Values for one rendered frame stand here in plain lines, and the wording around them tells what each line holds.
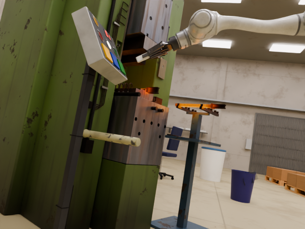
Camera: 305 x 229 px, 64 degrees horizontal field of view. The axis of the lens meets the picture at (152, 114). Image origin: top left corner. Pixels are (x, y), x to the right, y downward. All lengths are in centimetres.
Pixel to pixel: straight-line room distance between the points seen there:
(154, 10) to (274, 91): 1144
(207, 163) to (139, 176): 413
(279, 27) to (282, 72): 1199
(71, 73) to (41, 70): 29
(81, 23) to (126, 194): 105
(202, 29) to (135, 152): 90
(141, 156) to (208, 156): 413
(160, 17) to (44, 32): 86
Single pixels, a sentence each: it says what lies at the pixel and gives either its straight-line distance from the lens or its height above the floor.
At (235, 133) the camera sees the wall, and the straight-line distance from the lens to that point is 1244.
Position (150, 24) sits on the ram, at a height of 146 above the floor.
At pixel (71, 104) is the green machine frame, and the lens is 165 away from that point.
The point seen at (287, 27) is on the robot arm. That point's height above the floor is 129.
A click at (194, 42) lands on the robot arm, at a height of 117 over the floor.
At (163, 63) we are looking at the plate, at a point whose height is 131.
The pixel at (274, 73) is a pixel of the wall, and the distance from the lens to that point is 1329.
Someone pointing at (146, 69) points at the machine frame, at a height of 125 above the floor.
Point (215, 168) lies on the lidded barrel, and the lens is 578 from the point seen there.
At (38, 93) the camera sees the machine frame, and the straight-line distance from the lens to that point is 193.
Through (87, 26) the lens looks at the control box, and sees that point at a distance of 122.
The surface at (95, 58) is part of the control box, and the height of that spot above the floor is 95.
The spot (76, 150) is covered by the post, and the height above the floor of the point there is 53.
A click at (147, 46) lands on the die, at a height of 130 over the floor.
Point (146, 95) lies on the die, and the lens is 179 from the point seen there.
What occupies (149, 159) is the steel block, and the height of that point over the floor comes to 51.
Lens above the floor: 63
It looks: 6 degrees up
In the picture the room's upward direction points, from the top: 9 degrees clockwise
